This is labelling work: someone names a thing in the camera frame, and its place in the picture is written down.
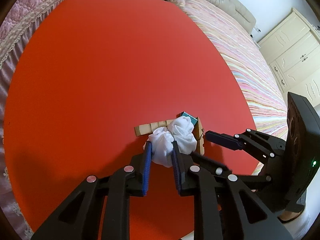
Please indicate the pink quilted cover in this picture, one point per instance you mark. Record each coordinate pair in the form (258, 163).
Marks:
(30, 0)

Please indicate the wall socket with plug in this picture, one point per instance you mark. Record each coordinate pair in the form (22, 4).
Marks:
(256, 30)

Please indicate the cream wardrobe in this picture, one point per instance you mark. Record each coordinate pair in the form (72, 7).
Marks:
(295, 60)

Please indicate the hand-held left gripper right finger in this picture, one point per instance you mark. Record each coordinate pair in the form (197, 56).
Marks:
(176, 167)

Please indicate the red table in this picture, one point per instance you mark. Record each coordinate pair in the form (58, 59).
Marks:
(100, 67)

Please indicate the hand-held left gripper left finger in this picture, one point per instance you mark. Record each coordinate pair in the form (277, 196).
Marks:
(147, 165)

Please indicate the person's right forearm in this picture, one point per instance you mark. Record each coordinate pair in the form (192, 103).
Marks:
(295, 220)

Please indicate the white cloth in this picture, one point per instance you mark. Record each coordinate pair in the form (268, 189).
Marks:
(180, 135)

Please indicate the small teal box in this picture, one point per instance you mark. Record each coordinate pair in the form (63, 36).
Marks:
(188, 117)

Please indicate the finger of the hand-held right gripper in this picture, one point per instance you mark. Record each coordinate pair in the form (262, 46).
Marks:
(222, 140)
(207, 163)

